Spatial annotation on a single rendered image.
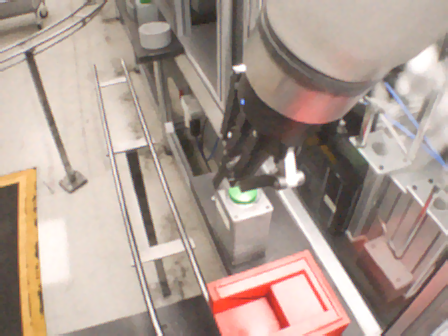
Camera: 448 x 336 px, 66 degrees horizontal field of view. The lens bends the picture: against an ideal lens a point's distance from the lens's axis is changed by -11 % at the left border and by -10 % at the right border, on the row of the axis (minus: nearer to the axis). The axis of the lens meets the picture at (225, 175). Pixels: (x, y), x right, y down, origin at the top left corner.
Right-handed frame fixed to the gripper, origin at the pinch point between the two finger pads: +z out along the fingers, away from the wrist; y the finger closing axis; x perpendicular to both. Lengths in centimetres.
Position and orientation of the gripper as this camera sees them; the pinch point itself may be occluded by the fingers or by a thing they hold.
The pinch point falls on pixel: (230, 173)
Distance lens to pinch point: 46.0
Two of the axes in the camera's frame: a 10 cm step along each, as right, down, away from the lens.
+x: -9.2, 2.3, -3.2
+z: -2.3, 3.5, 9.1
